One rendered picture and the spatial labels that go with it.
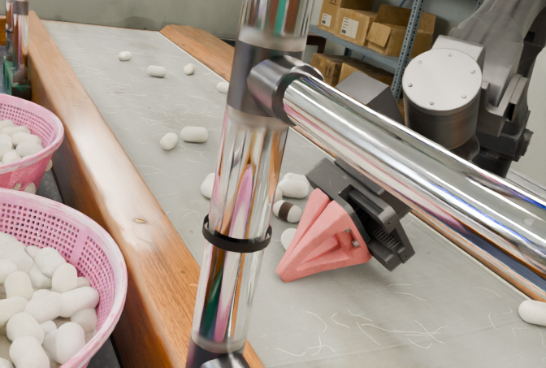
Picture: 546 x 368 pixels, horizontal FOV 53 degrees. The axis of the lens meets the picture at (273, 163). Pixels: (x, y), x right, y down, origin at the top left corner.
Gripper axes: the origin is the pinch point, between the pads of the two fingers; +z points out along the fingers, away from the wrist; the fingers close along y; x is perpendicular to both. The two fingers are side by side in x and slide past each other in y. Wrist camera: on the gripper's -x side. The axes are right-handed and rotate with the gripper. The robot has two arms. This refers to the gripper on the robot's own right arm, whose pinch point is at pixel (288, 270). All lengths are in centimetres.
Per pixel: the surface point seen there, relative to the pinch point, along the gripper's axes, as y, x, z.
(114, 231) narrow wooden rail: -6.5, -9.8, 9.0
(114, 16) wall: -453, 105, -30
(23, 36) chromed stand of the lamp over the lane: -64, -13, 9
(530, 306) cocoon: 10.6, 11.4, -14.3
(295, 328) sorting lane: 5.8, -0.9, 2.4
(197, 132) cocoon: -31.0, 1.8, -2.7
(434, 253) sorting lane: -0.7, 12.9, -13.1
